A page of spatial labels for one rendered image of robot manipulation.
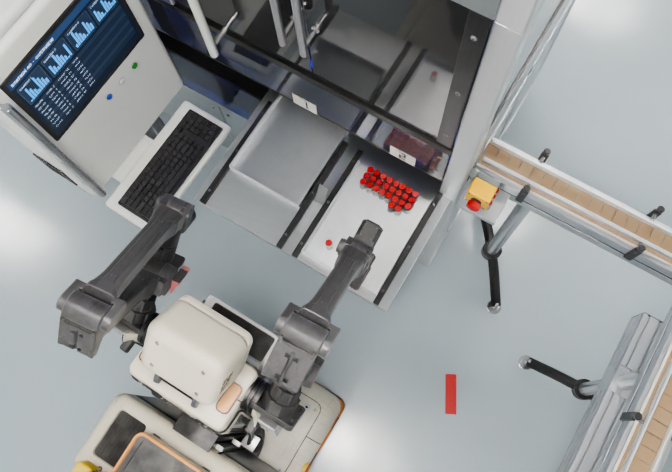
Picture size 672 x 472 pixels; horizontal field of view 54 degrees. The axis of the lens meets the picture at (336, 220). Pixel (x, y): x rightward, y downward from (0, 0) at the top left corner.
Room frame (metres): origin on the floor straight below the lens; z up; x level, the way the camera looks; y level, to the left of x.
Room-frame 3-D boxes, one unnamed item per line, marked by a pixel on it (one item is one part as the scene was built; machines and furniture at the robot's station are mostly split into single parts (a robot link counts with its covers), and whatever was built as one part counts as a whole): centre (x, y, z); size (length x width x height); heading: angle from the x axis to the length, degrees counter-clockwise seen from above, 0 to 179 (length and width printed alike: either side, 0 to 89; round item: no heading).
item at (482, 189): (0.60, -0.43, 0.99); 0.08 x 0.07 x 0.07; 142
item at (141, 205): (0.90, 0.52, 0.82); 0.40 x 0.14 x 0.02; 140
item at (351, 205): (0.57, -0.09, 0.90); 0.34 x 0.26 x 0.04; 142
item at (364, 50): (0.80, -0.16, 1.50); 0.43 x 0.01 x 0.59; 52
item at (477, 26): (0.67, -0.31, 1.40); 0.04 x 0.01 x 0.80; 52
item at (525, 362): (0.03, -0.87, 0.07); 0.50 x 0.08 x 0.14; 52
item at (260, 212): (0.72, 0.01, 0.87); 0.70 x 0.48 x 0.02; 52
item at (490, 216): (0.63, -0.47, 0.87); 0.14 x 0.13 x 0.02; 142
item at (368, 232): (0.42, -0.05, 1.28); 0.11 x 0.09 x 0.12; 145
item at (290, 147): (0.88, 0.10, 0.90); 0.34 x 0.26 x 0.04; 142
